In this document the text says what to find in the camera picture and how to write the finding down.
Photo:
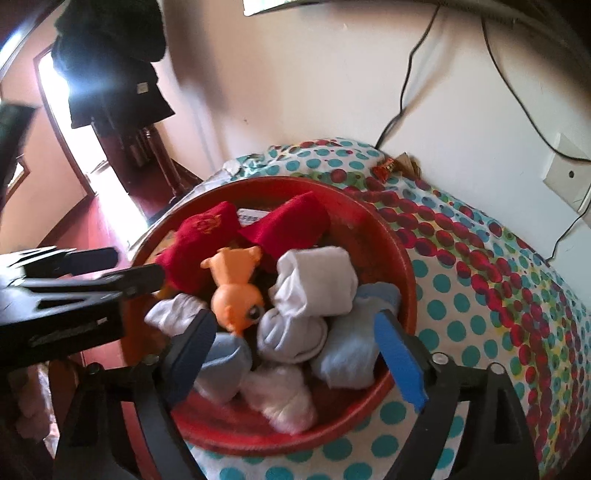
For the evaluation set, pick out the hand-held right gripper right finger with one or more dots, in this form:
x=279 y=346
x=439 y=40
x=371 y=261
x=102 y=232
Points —
x=401 y=364

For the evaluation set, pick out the red basin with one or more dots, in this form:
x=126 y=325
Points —
x=240 y=434

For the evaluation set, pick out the brown paper scrap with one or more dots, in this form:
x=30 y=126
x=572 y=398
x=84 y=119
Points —
x=408 y=164

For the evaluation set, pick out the red candy wrapper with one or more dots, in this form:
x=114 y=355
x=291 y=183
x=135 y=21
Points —
x=385 y=168

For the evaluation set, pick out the grey-white sock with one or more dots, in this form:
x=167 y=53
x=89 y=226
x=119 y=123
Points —
x=291 y=337

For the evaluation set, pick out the polka dot blanket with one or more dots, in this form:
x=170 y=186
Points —
x=461 y=300

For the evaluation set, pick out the red sock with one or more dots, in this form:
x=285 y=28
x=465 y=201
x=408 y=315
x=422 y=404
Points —
x=194 y=249
x=291 y=226

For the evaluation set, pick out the dark hanging clothes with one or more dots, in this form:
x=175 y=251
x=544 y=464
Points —
x=111 y=69

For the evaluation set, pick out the grey-blue sock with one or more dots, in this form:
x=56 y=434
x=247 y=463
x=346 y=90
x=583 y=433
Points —
x=224 y=364

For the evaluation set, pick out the light blue sock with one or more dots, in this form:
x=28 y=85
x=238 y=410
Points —
x=351 y=350

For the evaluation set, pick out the small white sock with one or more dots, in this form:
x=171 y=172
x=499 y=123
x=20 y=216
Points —
x=173 y=314

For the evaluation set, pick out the orange toy fish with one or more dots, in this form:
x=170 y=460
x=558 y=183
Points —
x=231 y=295

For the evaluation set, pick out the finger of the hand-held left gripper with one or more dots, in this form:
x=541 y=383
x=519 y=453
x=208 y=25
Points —
x=92 y=259
x=138 y=279

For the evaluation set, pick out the dark wooden coat stand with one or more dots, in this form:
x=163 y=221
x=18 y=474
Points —
x=157 y=157

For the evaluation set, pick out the white fluffy sock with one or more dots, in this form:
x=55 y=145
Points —
x=281 y=397

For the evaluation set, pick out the white wall socket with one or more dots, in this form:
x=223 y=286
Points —
x=568 y=175

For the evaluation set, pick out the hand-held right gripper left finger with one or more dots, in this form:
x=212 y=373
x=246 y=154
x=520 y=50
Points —
x=189 y=355

